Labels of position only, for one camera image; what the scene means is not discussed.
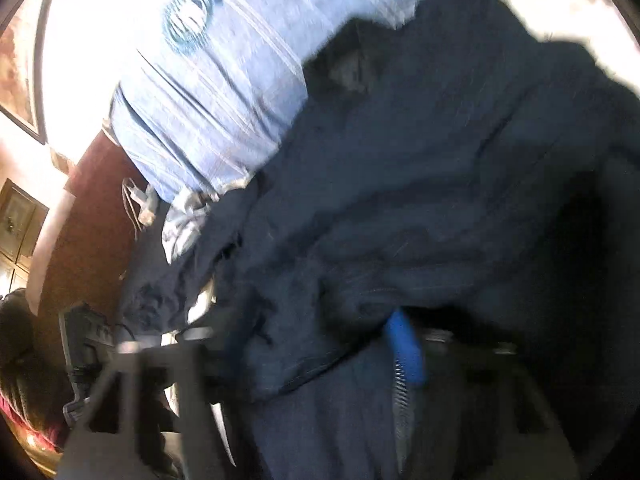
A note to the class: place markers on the dark navy garment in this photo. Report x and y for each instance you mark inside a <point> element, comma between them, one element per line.
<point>425,185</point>

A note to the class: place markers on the blue plaid blanket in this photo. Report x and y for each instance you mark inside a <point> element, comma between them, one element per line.
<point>210,85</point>

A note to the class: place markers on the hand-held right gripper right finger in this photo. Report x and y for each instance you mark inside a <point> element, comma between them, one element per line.
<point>406,350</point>

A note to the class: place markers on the framed wall picture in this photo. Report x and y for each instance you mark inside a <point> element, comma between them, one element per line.
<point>20,60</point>

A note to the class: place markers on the grey cloth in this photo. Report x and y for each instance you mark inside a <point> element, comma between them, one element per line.
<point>187,220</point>

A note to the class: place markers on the dark wooden headboard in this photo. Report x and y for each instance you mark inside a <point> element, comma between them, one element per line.
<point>90,230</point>

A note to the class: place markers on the wooden cabinet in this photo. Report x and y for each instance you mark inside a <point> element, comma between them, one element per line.
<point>17,230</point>

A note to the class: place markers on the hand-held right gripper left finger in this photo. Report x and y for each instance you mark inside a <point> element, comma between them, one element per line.
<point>192,365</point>

